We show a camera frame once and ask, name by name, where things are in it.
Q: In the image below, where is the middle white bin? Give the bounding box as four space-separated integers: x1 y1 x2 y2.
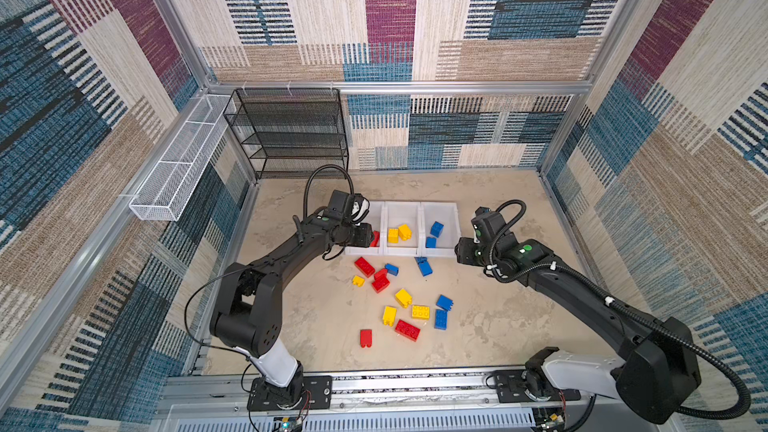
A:
382 201 425 257

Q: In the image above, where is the yellow lego cluster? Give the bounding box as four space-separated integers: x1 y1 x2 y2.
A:
395 289 413 309

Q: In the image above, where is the large red lego top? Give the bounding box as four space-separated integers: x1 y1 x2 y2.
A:
354 257 376 277

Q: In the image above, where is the aluminium front rail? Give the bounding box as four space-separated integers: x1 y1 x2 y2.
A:
149 362 673 432

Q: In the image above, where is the right white bin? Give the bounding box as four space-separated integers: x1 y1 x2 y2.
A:
420 202 461 258

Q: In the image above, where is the yellow lego hollow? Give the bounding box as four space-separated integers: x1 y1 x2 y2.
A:
397 224 412 241

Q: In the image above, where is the left white bin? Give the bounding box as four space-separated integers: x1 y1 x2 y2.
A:
345 201 384 257

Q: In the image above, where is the large red lego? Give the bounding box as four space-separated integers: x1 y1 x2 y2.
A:
394 320 421 342
354 257 376 277

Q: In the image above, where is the black wire shelf rack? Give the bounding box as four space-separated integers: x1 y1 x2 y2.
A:
223 88 349 179

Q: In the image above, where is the white bin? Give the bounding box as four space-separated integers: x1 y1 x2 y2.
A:
420 202 461 258
382 201 425 257
345 201 384 257

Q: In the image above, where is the red lego long cluster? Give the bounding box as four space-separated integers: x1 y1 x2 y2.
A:
370 231 380 248

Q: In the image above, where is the small blue lego top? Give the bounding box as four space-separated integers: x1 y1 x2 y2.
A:
385 263 399 276

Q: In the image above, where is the small red lego bottom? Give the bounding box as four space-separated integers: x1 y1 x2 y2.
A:
359 329 373 348

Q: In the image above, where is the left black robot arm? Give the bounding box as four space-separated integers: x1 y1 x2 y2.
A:
205 164 374 408

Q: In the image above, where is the yellow studded lego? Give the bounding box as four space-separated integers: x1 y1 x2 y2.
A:
411 305 431 321

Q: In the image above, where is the red lego cluster upper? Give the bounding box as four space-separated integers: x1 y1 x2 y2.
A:
371 268 390 293

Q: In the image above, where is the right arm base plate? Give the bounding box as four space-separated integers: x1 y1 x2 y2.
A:
485 369 581 404

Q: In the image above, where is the white wire mesh basket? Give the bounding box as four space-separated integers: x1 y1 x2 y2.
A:
129 95 229 222

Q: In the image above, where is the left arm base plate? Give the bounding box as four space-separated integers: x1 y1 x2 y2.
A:
247 375 333 412

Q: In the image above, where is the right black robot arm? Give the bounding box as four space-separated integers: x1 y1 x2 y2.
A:
454 200 752 424

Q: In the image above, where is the large red lego bottom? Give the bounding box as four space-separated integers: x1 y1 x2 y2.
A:
394 320 421 342

